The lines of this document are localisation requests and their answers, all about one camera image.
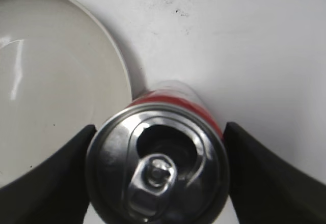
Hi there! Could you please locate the beige round plate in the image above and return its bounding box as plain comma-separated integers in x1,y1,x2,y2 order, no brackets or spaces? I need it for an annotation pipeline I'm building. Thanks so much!
1,0,132,186

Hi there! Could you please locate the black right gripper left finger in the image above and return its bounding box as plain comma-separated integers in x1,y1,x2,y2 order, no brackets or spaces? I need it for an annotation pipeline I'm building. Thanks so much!
1,125,96,223

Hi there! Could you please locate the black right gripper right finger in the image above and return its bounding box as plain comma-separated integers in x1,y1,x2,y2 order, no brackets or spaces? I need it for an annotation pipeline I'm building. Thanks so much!
224,122,325,223

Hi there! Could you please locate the red cola can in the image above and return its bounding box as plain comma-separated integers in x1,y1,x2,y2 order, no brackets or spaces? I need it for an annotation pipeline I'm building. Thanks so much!
86,80,230,223

